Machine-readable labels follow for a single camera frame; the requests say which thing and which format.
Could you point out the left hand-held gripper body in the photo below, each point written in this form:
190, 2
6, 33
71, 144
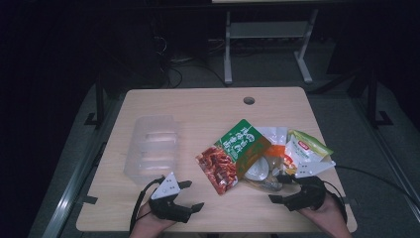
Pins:
166, 188

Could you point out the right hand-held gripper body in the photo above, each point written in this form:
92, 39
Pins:
308, 195

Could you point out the white and orange powder packet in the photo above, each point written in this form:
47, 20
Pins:
275, 150

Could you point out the green and white powder packet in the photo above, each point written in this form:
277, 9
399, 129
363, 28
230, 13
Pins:
303, 148

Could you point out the clear plastic storage container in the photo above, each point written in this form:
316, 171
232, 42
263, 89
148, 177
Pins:
155, 148

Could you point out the green and red seasoning packet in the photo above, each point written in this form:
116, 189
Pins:
228, 155

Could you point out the person's right hand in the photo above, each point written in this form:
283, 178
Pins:
328, 213

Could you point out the person's left hand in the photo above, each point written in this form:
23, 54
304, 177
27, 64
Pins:
148, 224

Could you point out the black tape mark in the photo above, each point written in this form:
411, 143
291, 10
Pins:
89, 199
346, 200

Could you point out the dark round table grommet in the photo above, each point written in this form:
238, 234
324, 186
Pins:
248, 100

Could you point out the black metal stand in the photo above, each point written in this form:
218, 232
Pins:
100, 99
372, 99

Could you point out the metal floor rail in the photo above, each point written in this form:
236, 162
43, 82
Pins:
71, 195
389, 155

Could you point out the white metal desk frame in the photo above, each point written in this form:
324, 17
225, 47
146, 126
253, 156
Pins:
228, 49

